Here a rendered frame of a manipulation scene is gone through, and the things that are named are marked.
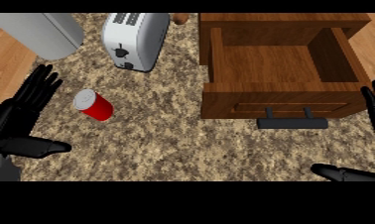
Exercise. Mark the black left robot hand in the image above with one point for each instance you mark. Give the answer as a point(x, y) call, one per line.
point(23, 115)

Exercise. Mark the red can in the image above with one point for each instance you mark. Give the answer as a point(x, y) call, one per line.
point(95, 105)

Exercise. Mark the white toaster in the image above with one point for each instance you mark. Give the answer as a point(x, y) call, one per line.
point(135, 39)

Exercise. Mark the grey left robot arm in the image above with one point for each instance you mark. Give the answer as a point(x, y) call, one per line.
point(9, 170)

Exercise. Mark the small brown round object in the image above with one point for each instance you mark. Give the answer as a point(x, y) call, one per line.
point(181, 18)

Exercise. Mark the grey rounded appliance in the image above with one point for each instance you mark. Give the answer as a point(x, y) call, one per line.
point(42, 34)

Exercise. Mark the wooden cabinet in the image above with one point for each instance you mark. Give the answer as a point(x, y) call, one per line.
point(283, 24)

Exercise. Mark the wooden drawer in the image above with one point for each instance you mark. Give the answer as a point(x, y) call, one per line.
point(283, 86)

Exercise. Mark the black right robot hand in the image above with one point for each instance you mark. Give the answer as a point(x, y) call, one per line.
point(342, 172)

